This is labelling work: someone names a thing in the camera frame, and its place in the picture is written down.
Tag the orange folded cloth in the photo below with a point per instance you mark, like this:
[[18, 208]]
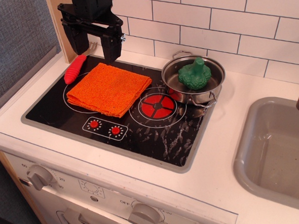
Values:
[[108, 90]]

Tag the red stove knob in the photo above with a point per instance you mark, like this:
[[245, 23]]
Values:
[[115, 131], [94, 124]]

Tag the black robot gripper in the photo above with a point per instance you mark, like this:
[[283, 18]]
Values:
[[86, 12]]

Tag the grey oven knob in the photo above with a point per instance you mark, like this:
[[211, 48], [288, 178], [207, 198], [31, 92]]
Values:
[[143, 214], [39, 177]]

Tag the black toy stove top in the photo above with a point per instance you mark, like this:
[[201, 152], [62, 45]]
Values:
[[156, 129]]

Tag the grey right oven knob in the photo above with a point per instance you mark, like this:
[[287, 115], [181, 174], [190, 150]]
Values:
[[143, 214]]

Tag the red ribbed fork handle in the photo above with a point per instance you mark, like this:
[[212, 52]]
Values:
[[73, 70]]

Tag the grey left oven knob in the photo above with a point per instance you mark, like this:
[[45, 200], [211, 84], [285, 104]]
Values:
[[39, 177]]

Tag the red right stove knob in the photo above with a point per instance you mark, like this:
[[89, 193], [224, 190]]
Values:
[[115, 131]]

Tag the red left stove knob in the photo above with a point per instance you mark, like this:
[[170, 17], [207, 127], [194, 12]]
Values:
[[94, 124]]

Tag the green toy broccoli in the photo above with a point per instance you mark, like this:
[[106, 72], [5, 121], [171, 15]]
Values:
[[196, 75]]

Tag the grey toy sink basin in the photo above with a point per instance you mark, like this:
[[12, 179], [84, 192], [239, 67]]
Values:
[[267, 159]]

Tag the stainless steel pot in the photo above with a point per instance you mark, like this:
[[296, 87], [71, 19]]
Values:
[[205, 97]]

